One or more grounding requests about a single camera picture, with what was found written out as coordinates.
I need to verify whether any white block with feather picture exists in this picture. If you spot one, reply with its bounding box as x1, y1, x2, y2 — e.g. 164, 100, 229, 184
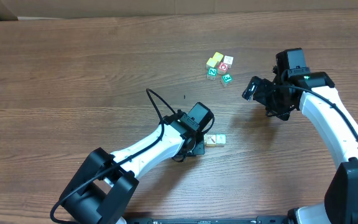
205, 134, 216, 147

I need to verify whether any green A block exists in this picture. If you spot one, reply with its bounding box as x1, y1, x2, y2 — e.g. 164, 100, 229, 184
216, 134, 226, 146

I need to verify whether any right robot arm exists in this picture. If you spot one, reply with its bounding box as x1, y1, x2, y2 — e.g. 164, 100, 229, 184
242, 48, 358, 223

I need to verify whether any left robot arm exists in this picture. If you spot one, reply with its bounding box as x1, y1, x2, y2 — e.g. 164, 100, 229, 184
57, 102, 214, 224

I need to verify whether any green E block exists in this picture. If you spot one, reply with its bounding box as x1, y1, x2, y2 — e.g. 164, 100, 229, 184
221, 73, 233, 87

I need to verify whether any white block with letters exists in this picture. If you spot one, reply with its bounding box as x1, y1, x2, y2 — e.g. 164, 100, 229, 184
223, 55, 234, 68

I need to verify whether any red letter block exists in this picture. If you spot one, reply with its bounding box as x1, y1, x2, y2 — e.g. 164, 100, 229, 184
217, 62, 229, 75

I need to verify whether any green Z block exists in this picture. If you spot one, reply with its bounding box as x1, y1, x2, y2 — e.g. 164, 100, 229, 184
206, 67, 218, 80

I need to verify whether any yellow block rear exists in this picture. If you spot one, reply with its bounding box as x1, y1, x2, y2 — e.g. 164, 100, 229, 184
213, 52, 224, 63

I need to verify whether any yellow block front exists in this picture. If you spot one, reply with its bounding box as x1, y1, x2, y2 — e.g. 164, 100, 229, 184
206, 58, 219, 69

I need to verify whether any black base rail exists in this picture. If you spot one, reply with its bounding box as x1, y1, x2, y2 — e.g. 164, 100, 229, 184
126, 215, 294, 224

